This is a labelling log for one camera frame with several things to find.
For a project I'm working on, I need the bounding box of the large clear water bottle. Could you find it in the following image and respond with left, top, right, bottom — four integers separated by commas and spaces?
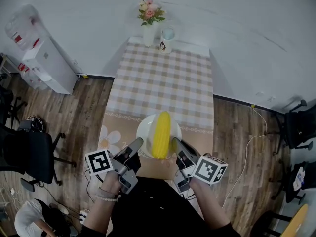
4, 4, 50, 51

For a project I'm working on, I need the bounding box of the tangled cable bundle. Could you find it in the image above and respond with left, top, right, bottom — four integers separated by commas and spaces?
27, 115, 46, 131

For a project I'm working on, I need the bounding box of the white vase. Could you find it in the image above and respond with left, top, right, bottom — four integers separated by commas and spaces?
143, 23, 156, 47

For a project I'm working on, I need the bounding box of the long white cable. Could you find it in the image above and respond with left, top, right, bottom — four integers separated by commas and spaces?
222, 105, 269, 208

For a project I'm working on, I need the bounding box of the yellow round table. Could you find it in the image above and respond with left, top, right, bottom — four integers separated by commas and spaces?
253, 203, 309, 237

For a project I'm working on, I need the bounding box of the black office chair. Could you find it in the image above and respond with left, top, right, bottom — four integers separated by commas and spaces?
271, 160, 316, 206
0, 87, 28, 128
265, 99, 316, 155
0, 119, 77, 192

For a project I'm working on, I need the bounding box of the white round plate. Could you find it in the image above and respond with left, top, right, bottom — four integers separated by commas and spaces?
136, 114, 182, 159

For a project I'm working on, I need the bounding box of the white cartoon print canister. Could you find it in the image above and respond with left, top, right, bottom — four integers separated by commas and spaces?
159, 27, 176, 55

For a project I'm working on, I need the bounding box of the white bead bracelet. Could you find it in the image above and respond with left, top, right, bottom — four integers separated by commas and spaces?
95, 194, 119, 203

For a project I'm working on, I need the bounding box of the pink flower bouquet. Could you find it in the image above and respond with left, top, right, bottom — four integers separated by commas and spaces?
137, 0, 166, 26

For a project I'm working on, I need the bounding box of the person's black clothing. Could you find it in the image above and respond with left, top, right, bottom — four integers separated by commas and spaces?
80, 176, 242, 237

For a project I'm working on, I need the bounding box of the white water dispenser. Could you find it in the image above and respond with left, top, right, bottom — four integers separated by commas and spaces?
21, 31, 79, 95

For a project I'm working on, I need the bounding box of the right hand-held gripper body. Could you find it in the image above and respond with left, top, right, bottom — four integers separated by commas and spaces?
174, 147, 229, 195

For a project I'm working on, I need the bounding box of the table with checkered cloth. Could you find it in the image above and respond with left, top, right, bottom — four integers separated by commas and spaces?
97, 36, 215, 181

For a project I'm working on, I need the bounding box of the white charger cable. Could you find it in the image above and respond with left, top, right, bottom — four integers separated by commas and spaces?
9, 188, 24, 203

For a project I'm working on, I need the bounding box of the clear water jug red cap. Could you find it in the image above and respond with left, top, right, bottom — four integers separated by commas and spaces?
27, 74, 50, 90
17, 62, 33, 81

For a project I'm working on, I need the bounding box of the yellow corn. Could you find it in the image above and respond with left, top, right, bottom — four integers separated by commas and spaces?
151, 111, 171, 159

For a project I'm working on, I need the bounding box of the person's left forearm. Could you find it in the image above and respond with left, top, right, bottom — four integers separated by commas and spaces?
82, 198, 117, 232

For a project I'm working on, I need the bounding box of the person's left hand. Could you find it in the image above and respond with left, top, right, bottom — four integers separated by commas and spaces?
100, 171, 123, 196

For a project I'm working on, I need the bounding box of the checked beige tablecloth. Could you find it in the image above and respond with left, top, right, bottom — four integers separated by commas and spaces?
97, 43, 215, 181

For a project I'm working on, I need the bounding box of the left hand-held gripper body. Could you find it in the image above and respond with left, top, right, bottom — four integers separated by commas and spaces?
84, 150, 142, 195

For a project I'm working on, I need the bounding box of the person's right forearm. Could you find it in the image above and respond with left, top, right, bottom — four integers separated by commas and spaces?
190, 178, 232, 232

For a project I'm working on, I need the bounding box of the white crumpled cloth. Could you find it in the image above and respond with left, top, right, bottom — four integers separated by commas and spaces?
293, 166, 306, 190

